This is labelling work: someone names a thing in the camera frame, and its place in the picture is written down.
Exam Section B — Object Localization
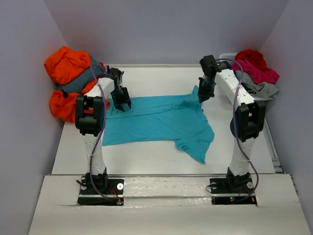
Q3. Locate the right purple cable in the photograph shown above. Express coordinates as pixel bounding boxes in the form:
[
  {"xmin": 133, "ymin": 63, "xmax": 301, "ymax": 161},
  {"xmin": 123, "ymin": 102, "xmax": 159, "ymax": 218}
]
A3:
[{"xmin": 214, "ymin": 58, "xmax": 259, "ymax": 204}]

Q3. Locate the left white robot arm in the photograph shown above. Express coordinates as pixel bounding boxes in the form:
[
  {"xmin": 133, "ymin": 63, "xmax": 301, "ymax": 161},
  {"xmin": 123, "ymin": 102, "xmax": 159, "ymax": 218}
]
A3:
[{"xmin": 75, "ymin": 68, "xmax": 132, "ymax": 194}]

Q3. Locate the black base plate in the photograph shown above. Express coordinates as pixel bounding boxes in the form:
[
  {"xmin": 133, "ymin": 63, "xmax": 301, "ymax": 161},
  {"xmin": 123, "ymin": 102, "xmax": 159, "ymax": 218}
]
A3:
[
  {"xmin": 76, "ymin": 177, "xmax": 124, "ymax": 206},
  {"xmin": 205, "ymin": 178, "xmax": 257, "ymax": 206}
]

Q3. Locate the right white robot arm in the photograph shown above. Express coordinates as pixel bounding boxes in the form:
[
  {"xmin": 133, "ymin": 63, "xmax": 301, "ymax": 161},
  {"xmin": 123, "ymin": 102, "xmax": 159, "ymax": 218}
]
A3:
[{"xmin": 198, "ymin": 55, "xmax": 266, "ymax": 195}]

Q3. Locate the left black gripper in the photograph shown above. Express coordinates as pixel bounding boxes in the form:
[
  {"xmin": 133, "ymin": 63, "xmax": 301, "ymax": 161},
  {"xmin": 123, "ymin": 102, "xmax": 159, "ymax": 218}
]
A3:
[{"xmin": 110, "ymin": 87, "xmax": 132, "ymax": 112}]

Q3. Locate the teal t shirt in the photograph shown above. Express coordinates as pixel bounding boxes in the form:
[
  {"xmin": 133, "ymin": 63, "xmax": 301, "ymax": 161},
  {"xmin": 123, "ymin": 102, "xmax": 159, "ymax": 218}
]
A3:
[{"xmin": 102, "ymin": 86, "xmax": 215, "ymax": 164}]

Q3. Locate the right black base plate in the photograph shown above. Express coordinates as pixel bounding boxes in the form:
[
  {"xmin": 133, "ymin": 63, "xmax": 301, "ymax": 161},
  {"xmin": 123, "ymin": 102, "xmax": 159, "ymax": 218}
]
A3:
[{"xmin": 205, "ymin": 178, "xmax": 257, "ymax": 206}]

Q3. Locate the red t shirt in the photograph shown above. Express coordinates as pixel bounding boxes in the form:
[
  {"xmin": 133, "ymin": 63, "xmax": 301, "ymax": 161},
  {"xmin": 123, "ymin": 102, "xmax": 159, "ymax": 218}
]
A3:
[{"xmin": 235, "ymin": 49, "xmax": 268, "ymax": 70}]

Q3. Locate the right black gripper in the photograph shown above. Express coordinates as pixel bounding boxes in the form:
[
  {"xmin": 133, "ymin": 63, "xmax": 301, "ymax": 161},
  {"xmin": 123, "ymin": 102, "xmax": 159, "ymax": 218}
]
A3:
[{"xmin": 198, "ymin": 77, "xmax": 216, "ymax": 103}]

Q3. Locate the orange t shirt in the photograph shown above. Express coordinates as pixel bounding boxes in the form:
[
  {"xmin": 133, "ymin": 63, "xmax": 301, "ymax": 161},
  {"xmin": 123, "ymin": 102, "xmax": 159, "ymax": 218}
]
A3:
[{"xmin": 44, "ymin": 46, "xmax": 100, "ymax": 122}]

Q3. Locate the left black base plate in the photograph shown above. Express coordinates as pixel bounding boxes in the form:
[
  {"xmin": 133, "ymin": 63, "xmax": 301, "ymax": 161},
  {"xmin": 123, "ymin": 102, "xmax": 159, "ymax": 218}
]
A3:
[{"xmin": 76, "ymin": 177, "xmax": 124, "ymax": 206}]

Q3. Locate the white plastic laundry basket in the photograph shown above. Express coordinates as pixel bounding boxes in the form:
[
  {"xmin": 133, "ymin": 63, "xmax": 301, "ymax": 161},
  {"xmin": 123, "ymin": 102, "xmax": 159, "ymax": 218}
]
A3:
[{"xmin": 219, "ymin": 53, "xmax": 237, "ymax": 60}]

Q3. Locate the magenta t shirt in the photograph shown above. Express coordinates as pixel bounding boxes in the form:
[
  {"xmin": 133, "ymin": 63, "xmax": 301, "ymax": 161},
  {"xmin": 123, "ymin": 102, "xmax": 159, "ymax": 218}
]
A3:
[{"xmin": 231, "ymin": 59, "xmax": 280, "ymax": 84}]

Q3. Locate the grey t shirt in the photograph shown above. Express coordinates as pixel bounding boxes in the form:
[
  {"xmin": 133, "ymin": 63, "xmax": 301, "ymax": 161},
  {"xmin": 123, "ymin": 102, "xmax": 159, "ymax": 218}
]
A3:
[{"xmin": 234, "ymin": 70, "xmax": 279, "ymax": 100}]

